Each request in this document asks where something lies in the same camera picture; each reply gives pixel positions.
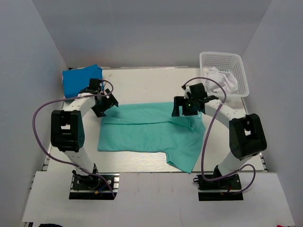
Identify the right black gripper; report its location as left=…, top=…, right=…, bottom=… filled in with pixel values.
left=172, top=96, right=198, bottom=117

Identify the teal t shirt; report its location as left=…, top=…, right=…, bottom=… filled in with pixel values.
left=98, top=102, right=205, bottom=173

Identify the white t shirt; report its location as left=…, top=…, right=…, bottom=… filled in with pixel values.
left=202, top=67, right=238, bottom=94

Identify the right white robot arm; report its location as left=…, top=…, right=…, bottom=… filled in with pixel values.
left=171, top=83, right=267, bottom=189

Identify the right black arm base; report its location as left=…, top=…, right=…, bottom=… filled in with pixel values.
left=193, top=174, right=243, bottom=201

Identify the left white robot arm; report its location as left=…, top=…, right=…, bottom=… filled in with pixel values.
left=51, top=79, right=118, bottom=189

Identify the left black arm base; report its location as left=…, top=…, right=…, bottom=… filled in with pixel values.
left=69, top=173, right=119, bottom=201

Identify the white plastic basket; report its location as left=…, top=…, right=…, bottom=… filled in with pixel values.
left=199, top=52, right=250, bottom=97

